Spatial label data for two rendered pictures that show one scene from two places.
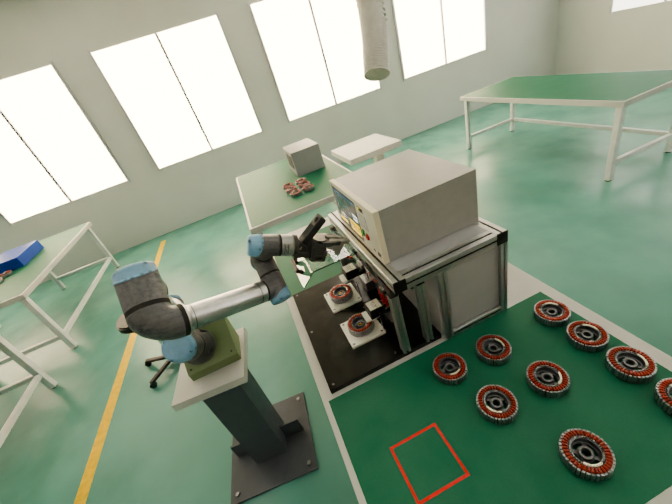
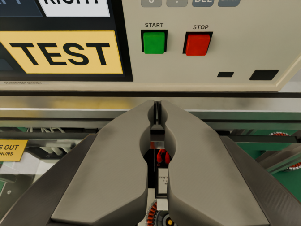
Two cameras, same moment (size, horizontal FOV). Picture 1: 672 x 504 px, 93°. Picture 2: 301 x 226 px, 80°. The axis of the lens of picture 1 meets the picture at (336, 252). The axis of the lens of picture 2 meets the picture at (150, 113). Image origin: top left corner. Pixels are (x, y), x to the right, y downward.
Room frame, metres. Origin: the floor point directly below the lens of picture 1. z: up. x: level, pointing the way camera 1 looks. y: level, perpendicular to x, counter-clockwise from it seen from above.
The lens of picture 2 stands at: (1.01, 0.01, 1.28)
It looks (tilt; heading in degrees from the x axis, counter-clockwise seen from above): 58 degrees down; 283
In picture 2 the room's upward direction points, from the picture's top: 2 degrees counter-clockwise
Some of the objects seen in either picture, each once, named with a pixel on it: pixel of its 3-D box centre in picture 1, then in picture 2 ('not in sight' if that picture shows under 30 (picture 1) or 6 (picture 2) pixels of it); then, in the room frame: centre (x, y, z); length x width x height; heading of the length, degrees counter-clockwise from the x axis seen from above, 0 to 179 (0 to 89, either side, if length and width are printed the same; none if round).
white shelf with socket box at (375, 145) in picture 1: (371, 178); not in sight; (2.09, -0.39, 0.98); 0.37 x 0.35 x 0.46; 10
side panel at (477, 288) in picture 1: (473, 291); not in sight; (0.85, -0.43, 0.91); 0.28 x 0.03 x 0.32; 100
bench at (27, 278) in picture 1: (46, 290); not in sight; (3.60, 3.41, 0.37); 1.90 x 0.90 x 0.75; 10
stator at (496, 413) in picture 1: (496, 403); not in sight; (0.52, -0.31, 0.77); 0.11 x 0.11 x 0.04
